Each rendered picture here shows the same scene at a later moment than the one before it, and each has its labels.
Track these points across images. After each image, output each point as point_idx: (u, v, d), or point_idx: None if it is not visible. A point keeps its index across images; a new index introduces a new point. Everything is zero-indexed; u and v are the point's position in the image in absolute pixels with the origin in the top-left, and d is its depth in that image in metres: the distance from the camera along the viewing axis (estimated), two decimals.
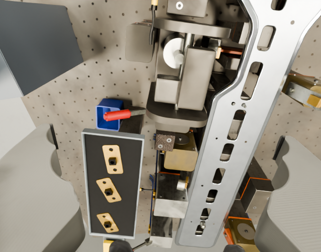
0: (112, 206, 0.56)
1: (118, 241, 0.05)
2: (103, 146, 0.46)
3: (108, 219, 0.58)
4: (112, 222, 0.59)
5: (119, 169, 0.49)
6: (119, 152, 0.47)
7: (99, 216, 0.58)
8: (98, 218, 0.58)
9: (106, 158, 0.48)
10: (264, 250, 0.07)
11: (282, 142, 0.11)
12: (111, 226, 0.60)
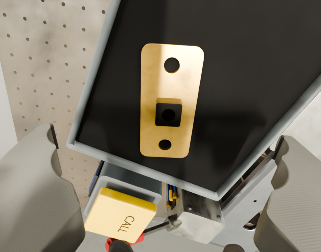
0: (243, 10, 0.11)
1: (118, 241, 0.05)
2: None
3: (180, 90, 0.13)
4: (190, 111, 0.14)
5: None
6: None
7: (153, 58, 0.12)
8: (143, 68, 0.13)
9: None
10: (264, 250, 0.07)
11: (281, 142, 0.11)
12: (171, 131, 0.15)
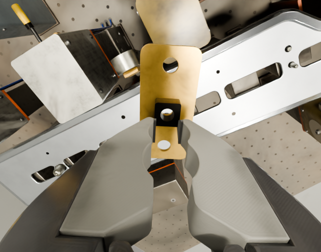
0: None
1: (118, 241, 0.05)
2: None
3: (178, 90, 0.13)
4: (188, 111, 0.14)
5: None
6: None
7: (152, 58, 0.12)
8: (142, 68, 0.13)
9: None
10: (201, 238, 0.07)
11: (182, 126, 0.12)
12: (170, 132, 0.15)
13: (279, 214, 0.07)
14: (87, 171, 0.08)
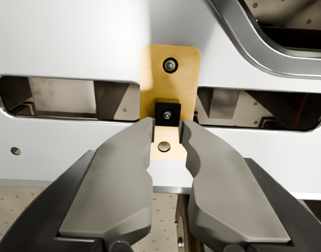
0: None
1: (118, 241, 0.05)
2: None
3: (178, 90, 0.13)
4: (188, 111, 0.14)
5: None
6: None
7: (152, 58, 0.13)
8: (142, 68, 0.13)
9: None
10: (202, 238, 0.07)
11: (183, 126, 0.12)
12: (170, 132, 0.15)
13: (280, 215, 0.07)
14: (86, 171, 0.08)
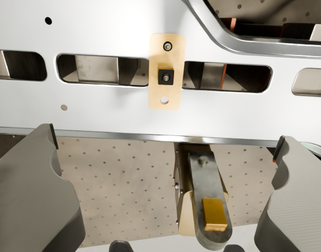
0: None
1: (118, 241, 0.05)
2: None
3: (172, 62, 0.22)
4: (179, 76, 0.23)
5: None
6: None
7: (156, 41, 0.21)
8: (150, 48, 0.21)
9: None
10: (264, 250, 0.07)
11: (282, 142, 0.11)
12: (168, 90, 0.23)
13: None
14: None
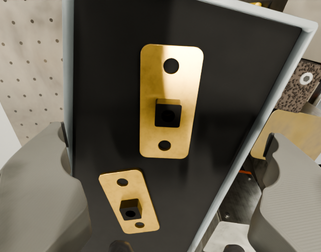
0: (130, 241, 0.22)
1: (118, 241, 0.05)
2: (144, 46, 0.12)
3: None
4: None
5: (180, 144, 0.15)
6: (197, 82, 0.13)
7: None
8: None
9: (144, 103, 0.14)
10: (258, 248, 0.07)
11: (271, 139, 0.11)
12: None
13: None
14: None
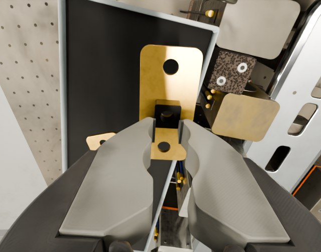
0: None
1: (118, 241, 0.05)
2: (144, 47, 0.12)
3: None
4: None
5: (179, 146, 0.15)
6: (196, 83, 0.13)
7: None
8: None
9: (143, 104, 0.14)
10: (202, 238, 0.07)
11: (182, 126, 0.12)
12: None
13: (280, 214, 0.07)
14: (87, 171, 0.08)
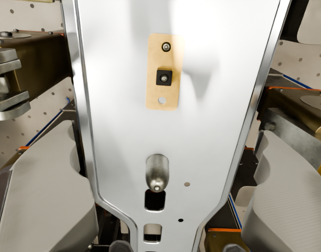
0: None
1: (118, 241, 0.05)
2: (150, 34, 0.20)
3: None
4: None
5: (172, 100, 0.24)
6: (182, 57, 0.21)
7: None
8: None
9: (149, 70, 0.22)
10: (252, 245, 0.07)
11: (261, 137, 0.11)
12: None
13: None
14: (5, 197, 0.07)
